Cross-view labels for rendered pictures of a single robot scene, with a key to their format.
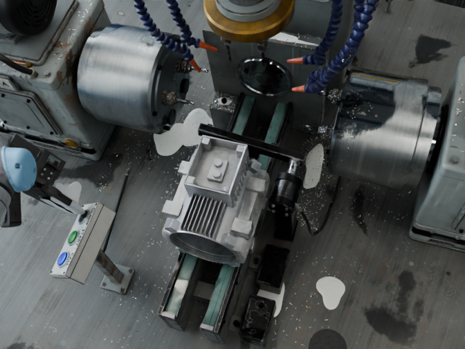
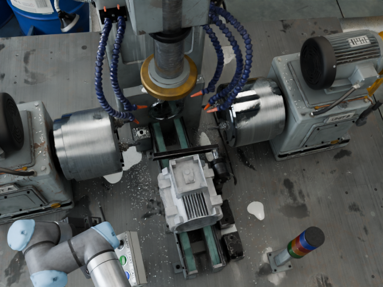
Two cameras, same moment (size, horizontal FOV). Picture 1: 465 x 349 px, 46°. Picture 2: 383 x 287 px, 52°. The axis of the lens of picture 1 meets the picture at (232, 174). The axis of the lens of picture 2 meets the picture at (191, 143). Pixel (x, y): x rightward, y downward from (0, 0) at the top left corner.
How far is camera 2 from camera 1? 52 cm
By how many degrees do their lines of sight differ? 22
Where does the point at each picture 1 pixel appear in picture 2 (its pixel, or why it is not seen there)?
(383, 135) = (261, 115)
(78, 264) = (138, 274)
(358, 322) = (279, 217)
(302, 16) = not seen: hidden behind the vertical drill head
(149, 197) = (123, 212)
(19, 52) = (13, 163)
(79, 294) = not seen: outside the picture
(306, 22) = not seen: hidden behind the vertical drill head
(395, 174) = (272, 132)
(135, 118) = (110, 168)
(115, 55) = (82, 135)
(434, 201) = (292, 137)
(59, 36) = (32, 139)
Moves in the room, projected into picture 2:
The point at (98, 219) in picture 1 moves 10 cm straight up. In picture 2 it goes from (132, 241) to (129, 233)
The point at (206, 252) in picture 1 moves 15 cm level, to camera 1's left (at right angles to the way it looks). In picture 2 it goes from (192, 225) to (161, 254)
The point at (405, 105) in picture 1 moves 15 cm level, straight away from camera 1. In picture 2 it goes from (265, 95) to (254, 62)
